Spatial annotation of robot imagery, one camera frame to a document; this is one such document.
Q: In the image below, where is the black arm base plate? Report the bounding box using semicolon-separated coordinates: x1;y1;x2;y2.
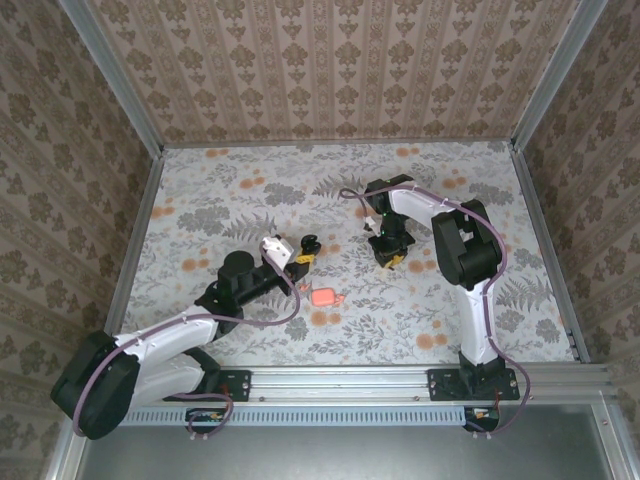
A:
162;368;252;403
428;368;520;402

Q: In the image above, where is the white slotted cable duct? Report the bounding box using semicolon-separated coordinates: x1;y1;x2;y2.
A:
119;404;474;427

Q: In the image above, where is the aluminium table back rail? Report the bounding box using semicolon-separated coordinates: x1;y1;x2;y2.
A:
162;141;516;150

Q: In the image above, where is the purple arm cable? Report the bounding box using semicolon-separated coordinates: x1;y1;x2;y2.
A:
72;252;302;444
338;184;531;441

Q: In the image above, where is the black cable junction box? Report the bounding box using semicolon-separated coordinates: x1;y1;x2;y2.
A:
463;405;501;431
185;407;225;426

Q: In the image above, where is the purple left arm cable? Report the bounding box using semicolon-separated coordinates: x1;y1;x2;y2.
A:
72;252;302;444

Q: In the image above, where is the aluminium table side rail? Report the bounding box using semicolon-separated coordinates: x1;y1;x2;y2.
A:
509;144;592;362
104;149;165;339

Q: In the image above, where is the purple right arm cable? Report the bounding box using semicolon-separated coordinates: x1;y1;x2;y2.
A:
338;184;531;441

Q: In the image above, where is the grey metal sheet panel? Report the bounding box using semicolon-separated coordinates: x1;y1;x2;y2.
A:
74;404;631;480

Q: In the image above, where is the aluminium frame corner post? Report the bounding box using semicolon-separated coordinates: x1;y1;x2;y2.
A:
58;0;167;157
510;0;610;151

